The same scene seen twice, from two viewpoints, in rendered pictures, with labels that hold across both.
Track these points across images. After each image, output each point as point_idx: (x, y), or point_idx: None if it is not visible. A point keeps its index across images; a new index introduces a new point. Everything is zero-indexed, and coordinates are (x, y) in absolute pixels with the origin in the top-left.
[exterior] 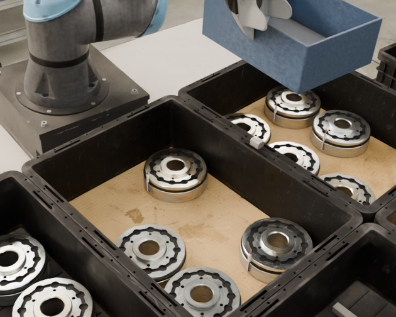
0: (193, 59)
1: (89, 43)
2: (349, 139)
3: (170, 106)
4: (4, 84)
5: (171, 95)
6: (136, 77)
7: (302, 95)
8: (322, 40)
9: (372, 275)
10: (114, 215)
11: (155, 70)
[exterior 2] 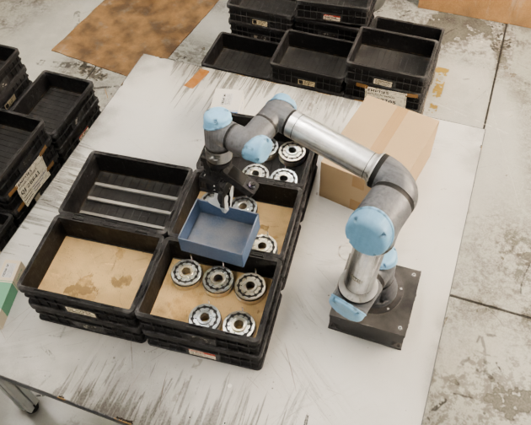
0: (362, 420)
1: (402, 335)
2: (196, 310)
3: None
4: (401, 271)
5: (281, 255)
6: (379, 373)
7: (234, 328)
8: (193, 205)
9: None
10: (272, 223)
11: (375, 389)
